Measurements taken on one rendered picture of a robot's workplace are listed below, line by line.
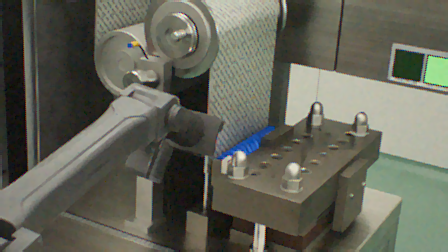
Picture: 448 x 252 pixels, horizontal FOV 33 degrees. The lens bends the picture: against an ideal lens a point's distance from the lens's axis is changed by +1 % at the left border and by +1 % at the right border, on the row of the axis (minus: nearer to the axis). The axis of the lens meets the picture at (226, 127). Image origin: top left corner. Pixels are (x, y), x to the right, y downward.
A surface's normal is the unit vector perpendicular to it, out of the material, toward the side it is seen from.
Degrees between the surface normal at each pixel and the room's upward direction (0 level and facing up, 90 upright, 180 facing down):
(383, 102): 90
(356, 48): 90
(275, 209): 90
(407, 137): 90
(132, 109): 10
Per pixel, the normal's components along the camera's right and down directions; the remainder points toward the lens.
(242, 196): -0.49, 0.28
